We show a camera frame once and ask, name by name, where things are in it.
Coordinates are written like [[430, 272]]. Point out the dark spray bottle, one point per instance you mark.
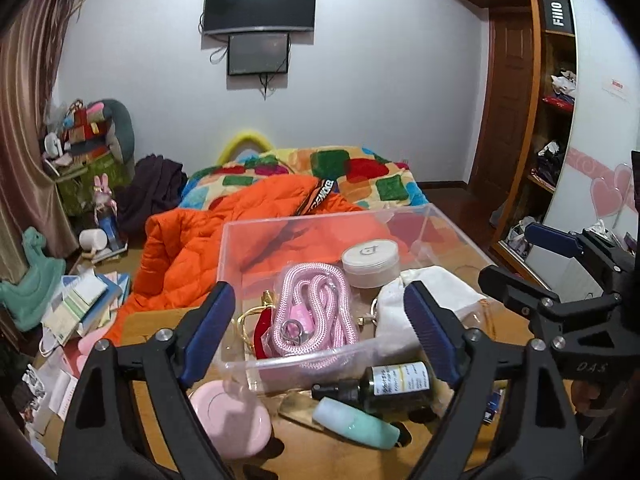
[[395, 384]]

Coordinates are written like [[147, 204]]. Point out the white round jar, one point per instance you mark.
[[370, 260]]

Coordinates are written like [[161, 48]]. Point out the red velvet pouch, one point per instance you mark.
[[262, 335]]

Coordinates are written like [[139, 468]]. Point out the scattered papers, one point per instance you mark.
[[50, 385]]

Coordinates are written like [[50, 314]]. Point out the white mug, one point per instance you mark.
[[94, 241]]

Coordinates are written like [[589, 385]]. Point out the teal plush toy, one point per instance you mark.
[[30, 290]]

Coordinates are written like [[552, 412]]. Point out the pink round case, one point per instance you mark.
[[230, 420]]

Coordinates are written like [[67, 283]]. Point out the metal key clasp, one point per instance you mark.
[[367, 316]]

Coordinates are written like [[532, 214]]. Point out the black printed box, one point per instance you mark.
[[555, 9]]

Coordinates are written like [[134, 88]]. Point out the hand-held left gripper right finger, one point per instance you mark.
[[431, 342]]

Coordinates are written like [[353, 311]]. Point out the orange puffer jacket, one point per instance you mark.
[[200, 240]]

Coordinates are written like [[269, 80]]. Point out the grey cushion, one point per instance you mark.
[[122, 125]]

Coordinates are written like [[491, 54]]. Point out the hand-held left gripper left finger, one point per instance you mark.
[[207, 332]]

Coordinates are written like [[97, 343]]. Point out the dark purple clothing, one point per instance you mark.
[[150, 190]]

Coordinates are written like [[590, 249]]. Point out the green storage box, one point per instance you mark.
[[87, 185]]

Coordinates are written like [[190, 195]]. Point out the brown wooden door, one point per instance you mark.
[[505, 100]]

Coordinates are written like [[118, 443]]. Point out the small blue packet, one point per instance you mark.
[[494, 406]]

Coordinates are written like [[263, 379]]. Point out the mint green tube bottle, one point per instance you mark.
[[350, 421]]

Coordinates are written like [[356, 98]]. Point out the white sliding door with hearts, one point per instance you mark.
[[600, 135]]

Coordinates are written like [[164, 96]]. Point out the colourful patchwork blanket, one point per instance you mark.
[[350, 165]]

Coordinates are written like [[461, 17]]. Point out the small wall monitor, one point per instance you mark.
[[258, 54]]

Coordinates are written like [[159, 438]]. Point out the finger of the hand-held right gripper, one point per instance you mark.
[[510, 287], [550, 240]]

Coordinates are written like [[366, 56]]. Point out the wooden wardrobe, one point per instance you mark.
[[530, 110]]

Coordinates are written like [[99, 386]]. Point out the pile of colourful boxes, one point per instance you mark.
[[80, 130]]

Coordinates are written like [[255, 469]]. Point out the brown curtain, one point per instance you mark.
[[30, 135]]

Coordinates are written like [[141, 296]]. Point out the black wall television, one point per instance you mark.
[[260, 5]]

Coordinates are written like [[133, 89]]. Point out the white cloth pouch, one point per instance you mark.
[[395, 310]]

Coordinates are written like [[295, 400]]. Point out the clear plastic storage box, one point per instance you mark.
[[310, 232]]

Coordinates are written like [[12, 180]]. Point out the pile of books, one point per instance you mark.
[[85, 300]]

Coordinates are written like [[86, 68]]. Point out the pink bunny toy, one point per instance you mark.
[[102, 192]]

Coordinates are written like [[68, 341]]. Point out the wooden desktop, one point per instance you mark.
[[320, 457]]

